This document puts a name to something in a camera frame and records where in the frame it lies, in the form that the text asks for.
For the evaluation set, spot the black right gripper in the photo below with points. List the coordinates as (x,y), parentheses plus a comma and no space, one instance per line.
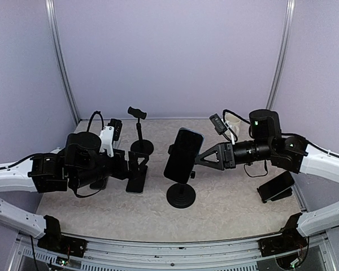
(229,161)

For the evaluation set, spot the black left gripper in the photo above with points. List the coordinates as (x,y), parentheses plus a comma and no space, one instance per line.
(121,173)

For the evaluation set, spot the black phone with silver back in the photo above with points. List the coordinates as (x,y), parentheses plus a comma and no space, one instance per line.
(136,182)

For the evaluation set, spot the black round stand base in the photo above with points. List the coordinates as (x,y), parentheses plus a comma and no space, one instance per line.
(141,145)

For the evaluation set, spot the blue phone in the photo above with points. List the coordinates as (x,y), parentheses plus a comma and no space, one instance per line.
(182,157)

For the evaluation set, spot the black front stand with pole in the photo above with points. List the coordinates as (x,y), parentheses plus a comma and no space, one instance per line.
(181,195)

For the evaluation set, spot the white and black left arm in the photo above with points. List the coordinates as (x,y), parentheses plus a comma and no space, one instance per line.
(86,160)

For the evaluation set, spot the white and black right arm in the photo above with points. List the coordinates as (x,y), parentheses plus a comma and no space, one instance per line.
(288,151)

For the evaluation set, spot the black folding phone stand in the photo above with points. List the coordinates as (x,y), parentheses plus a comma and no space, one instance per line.
(282,195)

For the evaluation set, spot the white ceramic mug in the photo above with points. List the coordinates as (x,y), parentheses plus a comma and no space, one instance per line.
(233,122)

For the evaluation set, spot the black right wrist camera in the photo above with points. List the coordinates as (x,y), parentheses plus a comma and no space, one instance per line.
(218,124)

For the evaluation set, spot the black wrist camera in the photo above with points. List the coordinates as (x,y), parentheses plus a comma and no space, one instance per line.
(218,124)
(117,127)

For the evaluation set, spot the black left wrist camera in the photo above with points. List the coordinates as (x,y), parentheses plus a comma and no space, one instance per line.
(117,127)

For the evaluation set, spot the aluminium front rail base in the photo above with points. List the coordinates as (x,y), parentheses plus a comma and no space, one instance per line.
(106,254)

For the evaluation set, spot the right aluminium frame post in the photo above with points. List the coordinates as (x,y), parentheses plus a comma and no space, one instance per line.
(285,37)

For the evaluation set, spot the aluminium frame post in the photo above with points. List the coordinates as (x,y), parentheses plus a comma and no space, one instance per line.
(285,37)
(50,10)

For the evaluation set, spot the left aluminium frame post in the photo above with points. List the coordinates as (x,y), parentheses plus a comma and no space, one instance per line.
(50,10)

